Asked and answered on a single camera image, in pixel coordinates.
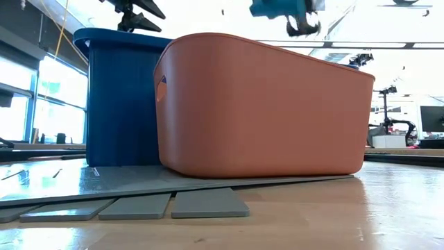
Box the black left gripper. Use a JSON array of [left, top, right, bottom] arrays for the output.
[[100, 0, 167, 33]]

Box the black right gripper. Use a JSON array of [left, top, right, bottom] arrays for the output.
[[286, 0, 326, 38]]

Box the teal wooden block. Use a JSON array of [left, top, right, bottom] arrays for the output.
[[248, 0, 307, 19]]

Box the large blue plastic bin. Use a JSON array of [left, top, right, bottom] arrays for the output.
[[73, 27, 173, 167]]

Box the orange plastic basket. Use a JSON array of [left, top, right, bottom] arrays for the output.
[[153, 33, 376, 179]]

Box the long grey slotted divider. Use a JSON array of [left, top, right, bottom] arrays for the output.
[[0, 163, 355, 208]]

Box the black ceiling-mounted equipment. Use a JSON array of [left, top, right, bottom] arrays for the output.
[[348, 53, 375, 69]]

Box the yellow diagonal brace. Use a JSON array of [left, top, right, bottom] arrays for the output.
[[40, 0, 89, 65]]

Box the dark ceiling fixture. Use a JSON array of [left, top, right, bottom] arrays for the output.
[[375, 0, 434, 17]]

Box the blue building column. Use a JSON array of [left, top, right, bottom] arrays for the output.
[[82, 79, 88, 145], [22, 73, 39, 143]]

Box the white box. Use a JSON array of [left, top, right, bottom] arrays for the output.
[[372, 134, 407, 149]]

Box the black computer monitor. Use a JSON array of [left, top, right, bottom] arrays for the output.
[[420, 106, 444, 133]]

